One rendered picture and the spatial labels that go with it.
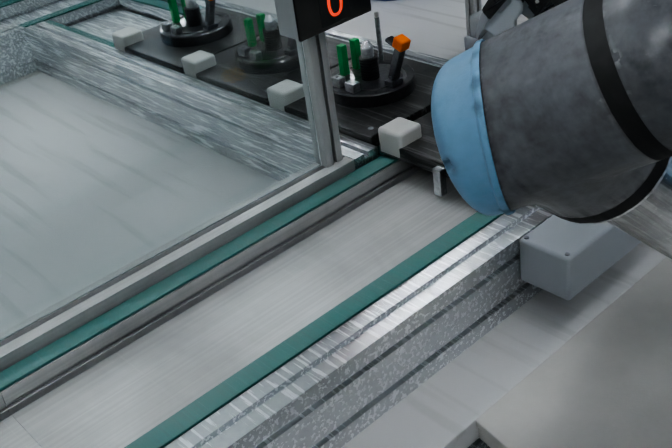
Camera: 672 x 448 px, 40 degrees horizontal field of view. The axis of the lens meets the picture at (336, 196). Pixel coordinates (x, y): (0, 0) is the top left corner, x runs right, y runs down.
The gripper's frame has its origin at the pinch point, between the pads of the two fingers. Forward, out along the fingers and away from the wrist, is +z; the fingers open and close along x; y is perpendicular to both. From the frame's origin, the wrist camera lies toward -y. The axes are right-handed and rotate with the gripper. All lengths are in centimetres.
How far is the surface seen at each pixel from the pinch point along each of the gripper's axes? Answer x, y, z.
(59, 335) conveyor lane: -64, 4, 20
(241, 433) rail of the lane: -59, 25, 0
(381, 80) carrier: -0.6, -8.2, 25.0
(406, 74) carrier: 3.2, -6.9, 23.9
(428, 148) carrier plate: -10.1, 7.4, 14.3
